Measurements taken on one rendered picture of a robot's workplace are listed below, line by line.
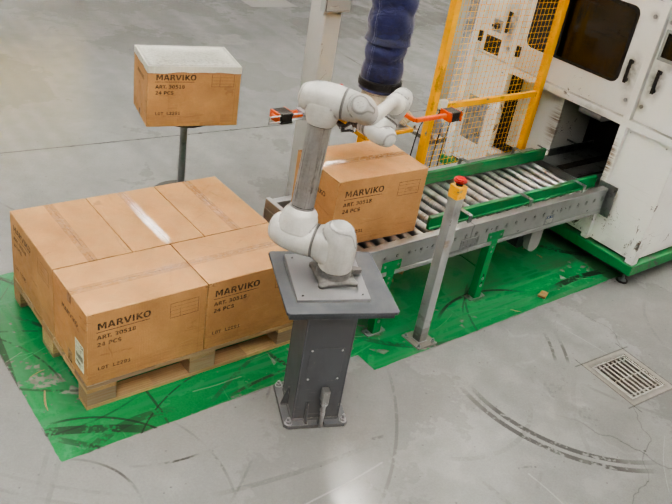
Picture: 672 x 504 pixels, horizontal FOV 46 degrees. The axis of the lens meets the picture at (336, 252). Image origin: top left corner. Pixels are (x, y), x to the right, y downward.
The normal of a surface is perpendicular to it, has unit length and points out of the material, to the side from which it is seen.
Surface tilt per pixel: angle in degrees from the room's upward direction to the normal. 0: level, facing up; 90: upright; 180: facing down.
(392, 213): 90
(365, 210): 90
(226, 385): 0
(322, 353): 90
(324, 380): 90
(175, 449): 0
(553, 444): 0
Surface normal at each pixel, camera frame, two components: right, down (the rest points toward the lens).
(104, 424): 0.15, -0.85
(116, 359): 0.60, 0.49
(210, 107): 0.40, 0.52
